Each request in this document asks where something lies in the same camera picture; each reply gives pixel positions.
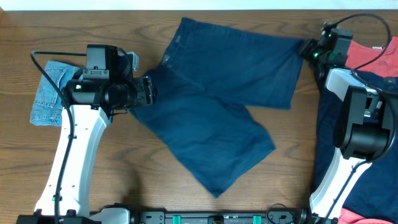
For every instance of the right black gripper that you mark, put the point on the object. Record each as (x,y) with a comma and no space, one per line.
(308,48)

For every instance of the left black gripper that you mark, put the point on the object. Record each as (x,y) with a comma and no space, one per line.
(148,90)

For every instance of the dark navy blue shorts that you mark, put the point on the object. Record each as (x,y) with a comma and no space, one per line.
(208,77)

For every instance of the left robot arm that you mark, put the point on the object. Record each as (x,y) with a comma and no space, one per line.
(66,197)

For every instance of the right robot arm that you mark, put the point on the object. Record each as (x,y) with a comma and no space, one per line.
(365,128)

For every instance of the red t-shirt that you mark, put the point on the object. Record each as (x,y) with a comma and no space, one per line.
(385,66)

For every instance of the folded light blue denim shorts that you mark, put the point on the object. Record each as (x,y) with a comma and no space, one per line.
(47,107)

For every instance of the dark navy garment pile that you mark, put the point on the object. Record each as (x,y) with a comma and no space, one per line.
(374,195)

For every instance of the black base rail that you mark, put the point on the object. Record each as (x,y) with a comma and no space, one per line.
(199,217)

